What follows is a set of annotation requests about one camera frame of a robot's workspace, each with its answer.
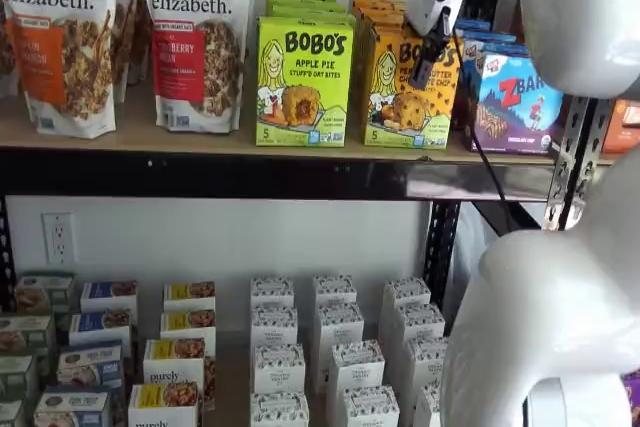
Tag green Bobo's apple pie box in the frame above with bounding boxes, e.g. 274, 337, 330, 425
266, 0, 347, 9
268, 5, 351, 19
255, 15, 357, 147

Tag silver perforated shelf upright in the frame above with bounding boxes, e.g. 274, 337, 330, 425
542, 94, 614, 232

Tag black shelf side brace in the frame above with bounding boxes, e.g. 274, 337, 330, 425
472, 200, 544, 234

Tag black perforated shelf upright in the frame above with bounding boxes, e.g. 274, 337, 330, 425
428, 200, 462, 311
0, 195, 16, 313

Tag orange red snack box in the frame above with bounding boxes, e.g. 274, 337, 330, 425
601, 98, 640, 155

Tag white floral print box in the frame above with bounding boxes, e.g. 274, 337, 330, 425
327, 340, 386, 393
414, 382, 444, 427
252, 344, 307, 395
405, 336, 450, 388
392, 302, 446, 348
249, 275, 295, 309
313, 274, 357, 308
249, 391, 310, 427
382, 276, 432, 343
249, 304, 299, 348
342, 385, 400, 427
314, 301, 365, 381

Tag black horizontal shelf beam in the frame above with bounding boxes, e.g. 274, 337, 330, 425
0, 145, 559, 203

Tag light wooden shelf board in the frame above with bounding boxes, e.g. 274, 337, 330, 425
0, 79, 619, 167

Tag yellow label granola box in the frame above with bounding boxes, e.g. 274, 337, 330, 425
163, 280, 217, 313
143, 337, 217, 411
159, 309, 217, 356
128, 382, 202, 427

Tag blue label granola box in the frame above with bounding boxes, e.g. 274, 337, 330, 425
55, 340, 125, 391
79, 280, 139, 313
68, 309, 134, 348
33, 385, 115, 427

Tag red label granola bag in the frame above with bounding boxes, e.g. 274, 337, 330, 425
138, 0, 257, 135

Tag white granola bag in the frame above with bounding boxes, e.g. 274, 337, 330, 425
112, 0, 142, 104
0, 0, 21, 101

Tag orange label granola bag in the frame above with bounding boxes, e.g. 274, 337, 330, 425
0, 0, 117, 141

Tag white patterned boxes group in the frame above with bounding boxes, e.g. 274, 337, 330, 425
119, 291, 421, 427

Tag purple package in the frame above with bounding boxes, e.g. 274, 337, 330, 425
619, 369, 640, 401

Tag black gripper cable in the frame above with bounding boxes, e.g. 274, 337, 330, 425
433, 0, 517, 234

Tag white wall power outlet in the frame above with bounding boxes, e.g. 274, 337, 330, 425
40, 211, 76, 266

